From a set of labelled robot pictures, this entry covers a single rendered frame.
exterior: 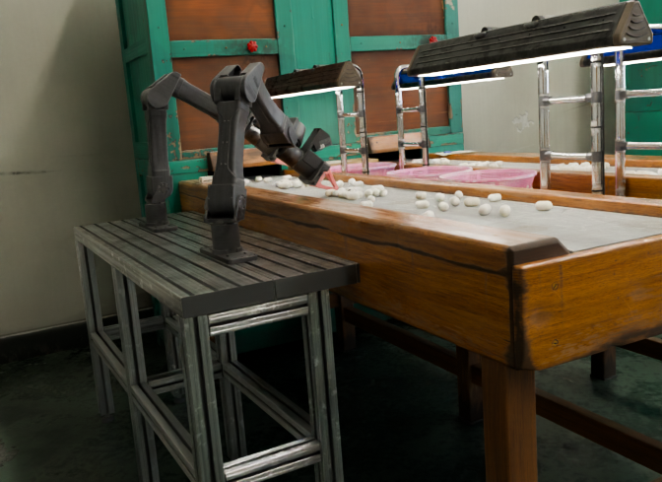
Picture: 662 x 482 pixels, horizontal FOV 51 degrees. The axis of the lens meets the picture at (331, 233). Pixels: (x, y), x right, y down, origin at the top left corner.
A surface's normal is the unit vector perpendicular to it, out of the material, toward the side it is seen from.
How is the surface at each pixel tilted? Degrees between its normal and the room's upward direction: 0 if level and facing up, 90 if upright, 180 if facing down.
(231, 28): 90
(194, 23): 90
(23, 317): 90
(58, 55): 90
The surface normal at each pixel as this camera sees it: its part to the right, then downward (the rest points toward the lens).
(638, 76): -0.87, 0.14
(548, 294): 0.45, 0.12
